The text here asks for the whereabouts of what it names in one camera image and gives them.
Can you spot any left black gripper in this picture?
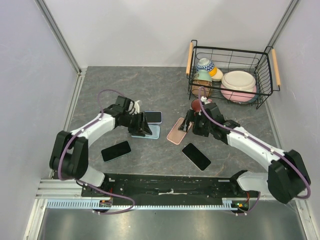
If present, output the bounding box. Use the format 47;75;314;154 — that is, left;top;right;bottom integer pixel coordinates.
122;111;153;137

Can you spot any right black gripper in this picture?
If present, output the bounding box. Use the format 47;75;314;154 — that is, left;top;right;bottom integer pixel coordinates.
178;109;213;138

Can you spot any light blue phone case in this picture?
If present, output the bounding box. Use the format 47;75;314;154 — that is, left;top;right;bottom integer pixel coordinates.
131;125;161;140

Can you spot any lavender phone case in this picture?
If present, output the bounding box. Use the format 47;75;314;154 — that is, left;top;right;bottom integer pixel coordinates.
144;110;164;125

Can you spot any pink phone case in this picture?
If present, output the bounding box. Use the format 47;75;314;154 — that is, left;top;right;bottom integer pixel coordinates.
166;117;187;145

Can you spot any white-edged black phone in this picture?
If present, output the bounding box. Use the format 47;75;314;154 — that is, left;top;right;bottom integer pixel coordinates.
182;143;211;171

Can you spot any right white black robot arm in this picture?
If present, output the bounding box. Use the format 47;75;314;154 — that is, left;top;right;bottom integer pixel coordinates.
178;107;311;204

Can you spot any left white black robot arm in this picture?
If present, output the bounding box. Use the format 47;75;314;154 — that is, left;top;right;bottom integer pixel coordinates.
49;110;152;197

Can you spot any teal-edged black phone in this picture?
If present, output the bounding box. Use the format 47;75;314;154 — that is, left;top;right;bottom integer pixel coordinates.
101;141;132;162

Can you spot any pink speckled mug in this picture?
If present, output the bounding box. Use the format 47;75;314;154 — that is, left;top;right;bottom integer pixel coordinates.
190;99;212;113

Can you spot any green brown bowl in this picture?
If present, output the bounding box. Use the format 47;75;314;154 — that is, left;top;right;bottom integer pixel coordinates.
191;70;212;97

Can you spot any pink bowl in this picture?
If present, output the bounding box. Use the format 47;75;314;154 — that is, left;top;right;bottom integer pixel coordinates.
221;87;258;104

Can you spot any yellow white bowl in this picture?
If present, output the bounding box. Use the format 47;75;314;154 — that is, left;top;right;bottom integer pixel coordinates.
211;68;224;82

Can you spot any blue patterned bowl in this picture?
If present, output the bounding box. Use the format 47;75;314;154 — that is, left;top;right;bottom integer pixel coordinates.
196;58;217;75

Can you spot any cream plate stack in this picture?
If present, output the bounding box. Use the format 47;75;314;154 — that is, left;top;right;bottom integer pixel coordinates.
221;70;256;92

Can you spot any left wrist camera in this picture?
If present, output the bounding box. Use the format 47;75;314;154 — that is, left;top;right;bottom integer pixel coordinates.
113;95;140;115

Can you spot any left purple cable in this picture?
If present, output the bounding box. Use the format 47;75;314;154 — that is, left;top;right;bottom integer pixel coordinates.
57;89;136;216

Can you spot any purple cable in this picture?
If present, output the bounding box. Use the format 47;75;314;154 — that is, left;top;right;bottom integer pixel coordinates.
57;89;136;216
198;86;312;217

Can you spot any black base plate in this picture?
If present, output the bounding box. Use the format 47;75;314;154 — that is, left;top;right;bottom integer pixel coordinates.
81;172;261;204

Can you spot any black wire dish basket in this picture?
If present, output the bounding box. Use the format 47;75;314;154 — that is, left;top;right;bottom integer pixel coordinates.
186;39;281;108

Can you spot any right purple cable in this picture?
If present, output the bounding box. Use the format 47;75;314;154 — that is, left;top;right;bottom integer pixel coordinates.
198;86;312;217

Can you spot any light blue cable duct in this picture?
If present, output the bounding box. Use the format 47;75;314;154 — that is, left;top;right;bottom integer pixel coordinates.
46;199;238;211

